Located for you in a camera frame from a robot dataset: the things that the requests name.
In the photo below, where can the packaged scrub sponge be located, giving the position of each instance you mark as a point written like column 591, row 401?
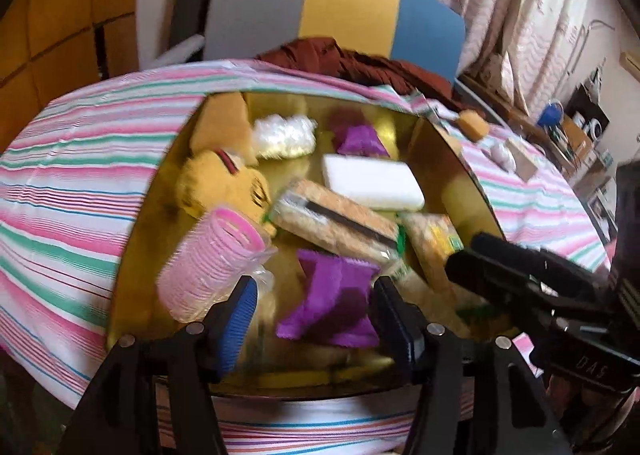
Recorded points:
column 335, row 220

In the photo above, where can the round gold tin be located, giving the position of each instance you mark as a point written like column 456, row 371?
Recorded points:
column 150, row 215

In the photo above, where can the black box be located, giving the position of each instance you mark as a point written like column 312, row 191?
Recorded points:
column 587, row 102

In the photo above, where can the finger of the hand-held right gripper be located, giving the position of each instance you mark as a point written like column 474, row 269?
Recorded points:
column 495, row 275
column 520, row 250

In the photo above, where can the white sponge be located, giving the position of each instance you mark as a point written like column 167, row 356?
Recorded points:
column 372, row 180

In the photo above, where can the wooden side table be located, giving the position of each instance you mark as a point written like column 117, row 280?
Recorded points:
column 522, row 122

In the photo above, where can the yellow plush toy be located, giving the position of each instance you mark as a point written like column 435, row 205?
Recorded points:
column 220, row 185

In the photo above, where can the clear white packet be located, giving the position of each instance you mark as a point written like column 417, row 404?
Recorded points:
column 285, row 136

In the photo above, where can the white round fan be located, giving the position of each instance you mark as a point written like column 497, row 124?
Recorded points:
column 593, row 128

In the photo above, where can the purple cloth piece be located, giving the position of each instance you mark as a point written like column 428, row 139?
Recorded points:
column 325, row 300

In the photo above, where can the pink hair roller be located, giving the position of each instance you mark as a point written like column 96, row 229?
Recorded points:
column 210, row 255

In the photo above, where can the clear plastic packet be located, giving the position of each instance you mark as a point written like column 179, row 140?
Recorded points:
column 501, row 156

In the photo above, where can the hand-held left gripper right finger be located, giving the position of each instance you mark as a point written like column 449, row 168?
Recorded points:
column 402, row 335

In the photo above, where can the light wooden cabinet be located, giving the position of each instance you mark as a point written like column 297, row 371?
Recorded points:
column 575, row 137

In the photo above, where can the wooden wardrobe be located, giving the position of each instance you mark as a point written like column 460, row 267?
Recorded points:
column 60, row 10

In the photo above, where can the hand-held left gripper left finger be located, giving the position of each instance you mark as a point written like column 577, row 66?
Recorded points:
column 240, row 325

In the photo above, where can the beige box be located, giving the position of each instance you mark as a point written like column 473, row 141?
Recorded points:
column 522, row 160

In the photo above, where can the yellow packaged sponge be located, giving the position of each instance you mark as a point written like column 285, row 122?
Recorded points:
column 430, row 245

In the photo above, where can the dark red cloth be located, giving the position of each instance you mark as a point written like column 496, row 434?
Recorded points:
column 380, row 67

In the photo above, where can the grey yellow blue chair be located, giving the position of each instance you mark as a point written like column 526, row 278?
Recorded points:
column 350, row 5

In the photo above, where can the blue round container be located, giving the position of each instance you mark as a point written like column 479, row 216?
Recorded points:
column 551, row 113

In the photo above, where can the purple packet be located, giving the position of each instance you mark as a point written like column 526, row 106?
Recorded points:
column 360, row 140

